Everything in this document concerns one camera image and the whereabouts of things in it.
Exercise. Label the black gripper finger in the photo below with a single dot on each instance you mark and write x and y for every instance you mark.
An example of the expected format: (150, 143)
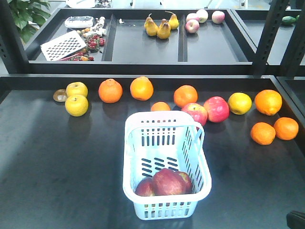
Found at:
(295, 220)

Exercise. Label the red yellow apple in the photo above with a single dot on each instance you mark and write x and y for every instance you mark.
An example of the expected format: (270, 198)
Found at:
(145, 188)
(167, 182)
(187, 181)

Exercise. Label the light blue plastic basket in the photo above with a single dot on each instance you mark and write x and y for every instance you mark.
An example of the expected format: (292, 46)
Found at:
(158, 140)

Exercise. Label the orange behind apples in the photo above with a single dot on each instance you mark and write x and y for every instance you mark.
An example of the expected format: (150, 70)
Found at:
(184, 95)

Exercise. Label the small orange right pair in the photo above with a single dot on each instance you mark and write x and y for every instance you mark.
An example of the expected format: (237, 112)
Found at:
(286, 128)

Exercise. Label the small orange pair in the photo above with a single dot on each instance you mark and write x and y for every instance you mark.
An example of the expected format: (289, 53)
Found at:
(286, 128)
(263, 133)

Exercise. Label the small orange left pair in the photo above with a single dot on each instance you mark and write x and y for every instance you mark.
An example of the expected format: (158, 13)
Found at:
(263, 133)

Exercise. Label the large orange with nipple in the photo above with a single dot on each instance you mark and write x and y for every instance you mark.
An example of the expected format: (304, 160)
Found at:
(268, 102)

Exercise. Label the yellow orange citrus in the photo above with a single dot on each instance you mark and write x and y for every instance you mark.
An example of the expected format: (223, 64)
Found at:
(239, 103)

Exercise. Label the red apple right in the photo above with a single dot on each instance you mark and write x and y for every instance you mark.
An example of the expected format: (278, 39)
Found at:
(217, 109)

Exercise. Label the red apple left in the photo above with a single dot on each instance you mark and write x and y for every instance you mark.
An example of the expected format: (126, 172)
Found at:
(197, 112)

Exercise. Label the dark green avocado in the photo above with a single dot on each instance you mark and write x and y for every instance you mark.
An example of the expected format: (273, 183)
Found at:
(288, 20)

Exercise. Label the round orange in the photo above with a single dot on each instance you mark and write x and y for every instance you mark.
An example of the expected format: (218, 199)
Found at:
(141, 88)

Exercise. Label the pink apple upper tray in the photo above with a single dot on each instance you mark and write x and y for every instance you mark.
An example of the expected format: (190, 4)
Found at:
(192, 26)
(192, 16)
(218, 17)

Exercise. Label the pink green peach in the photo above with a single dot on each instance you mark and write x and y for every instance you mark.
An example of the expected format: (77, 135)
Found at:
(202, 15)

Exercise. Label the orange with knob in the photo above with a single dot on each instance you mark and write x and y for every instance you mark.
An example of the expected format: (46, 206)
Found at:
(110, 91)

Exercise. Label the brown yellow pear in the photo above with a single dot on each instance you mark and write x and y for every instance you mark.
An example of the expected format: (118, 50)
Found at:
(173, 21)
(150, 26)
(164, 30)

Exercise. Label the yellow apple front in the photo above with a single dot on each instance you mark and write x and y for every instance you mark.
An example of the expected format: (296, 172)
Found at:
(76, 105)

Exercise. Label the yellow apple rear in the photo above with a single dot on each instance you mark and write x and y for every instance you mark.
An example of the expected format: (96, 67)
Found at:
(76, 88)

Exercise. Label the black wooden produce stand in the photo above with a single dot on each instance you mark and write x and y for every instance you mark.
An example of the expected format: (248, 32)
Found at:
(58, 171)

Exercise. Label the brown mushroom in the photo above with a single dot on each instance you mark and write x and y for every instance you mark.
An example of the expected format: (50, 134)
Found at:
(60, 95)

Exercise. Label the pile of small red fruits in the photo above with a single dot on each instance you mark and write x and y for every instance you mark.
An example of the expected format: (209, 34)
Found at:
(94, 43)

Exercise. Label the white plastic fittings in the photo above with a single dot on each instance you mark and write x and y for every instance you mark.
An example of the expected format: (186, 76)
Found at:
(98, 28)

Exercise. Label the white perforated board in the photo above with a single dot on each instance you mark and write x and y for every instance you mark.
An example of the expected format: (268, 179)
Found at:
(62, 46)

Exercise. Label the white electronic device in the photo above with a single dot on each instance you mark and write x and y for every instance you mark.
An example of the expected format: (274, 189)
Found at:
(79, 22)

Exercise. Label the potted green plant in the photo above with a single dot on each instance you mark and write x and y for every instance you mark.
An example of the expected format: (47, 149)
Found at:
(29, 16)

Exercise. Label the black upright rack post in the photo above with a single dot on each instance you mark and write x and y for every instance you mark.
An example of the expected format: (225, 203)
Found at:
(295, 50)
(271, 26)

